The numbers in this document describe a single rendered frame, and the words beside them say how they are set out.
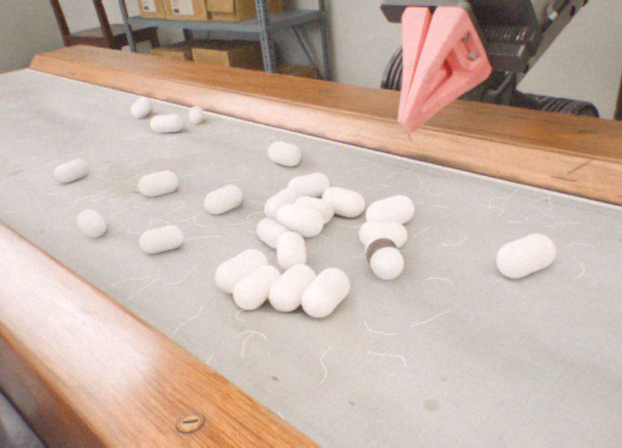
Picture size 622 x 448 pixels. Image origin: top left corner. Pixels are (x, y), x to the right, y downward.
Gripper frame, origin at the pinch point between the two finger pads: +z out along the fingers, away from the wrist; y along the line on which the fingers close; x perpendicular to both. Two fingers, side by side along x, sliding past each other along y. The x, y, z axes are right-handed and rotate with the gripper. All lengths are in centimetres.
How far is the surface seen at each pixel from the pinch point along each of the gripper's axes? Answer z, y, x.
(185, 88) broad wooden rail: -4.2, -44.8, 11.6
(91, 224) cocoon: 16.8, -17.6, -6.4
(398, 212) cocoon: 6.0, 0.8, 2.9
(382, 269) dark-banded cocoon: 10.9, 4.2, -1.1
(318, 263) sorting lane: 12.0, -0.9, -0.4
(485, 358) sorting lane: 13.3, 12.3, -1.6
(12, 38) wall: -66, -445, 120
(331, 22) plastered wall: -118, -180, 147
